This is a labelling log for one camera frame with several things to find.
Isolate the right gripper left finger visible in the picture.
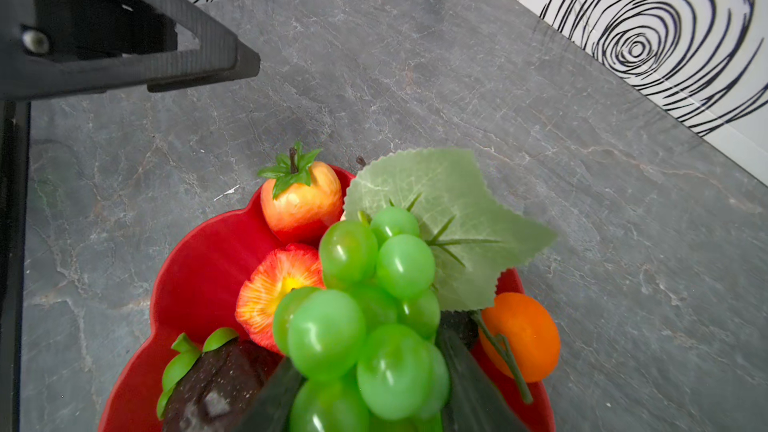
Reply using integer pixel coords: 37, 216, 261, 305
234, 358, 305, 432

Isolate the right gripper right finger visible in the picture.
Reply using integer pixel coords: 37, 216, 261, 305
436, 328, 527, 432

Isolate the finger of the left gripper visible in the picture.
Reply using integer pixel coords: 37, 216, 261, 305
1, 0, 261, 102

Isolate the dark purple mangosteen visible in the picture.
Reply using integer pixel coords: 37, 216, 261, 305
156, 327, 283, 431

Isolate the orange tangerine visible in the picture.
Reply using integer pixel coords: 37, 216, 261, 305
482, 292, 561, 383

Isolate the red apple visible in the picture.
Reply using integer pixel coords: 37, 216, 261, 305
235, 243, 324, 353

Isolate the red flower-shaped fruit bowl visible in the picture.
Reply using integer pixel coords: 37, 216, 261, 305
98, 188, 556, 431

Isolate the green grape bunch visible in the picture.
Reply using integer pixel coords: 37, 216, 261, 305
273, 148, 555, 431

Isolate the red strawberry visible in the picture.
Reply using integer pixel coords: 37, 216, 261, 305
257, 140, 343, 245

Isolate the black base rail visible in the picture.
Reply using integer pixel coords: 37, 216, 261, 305
1, 101, 31, 431

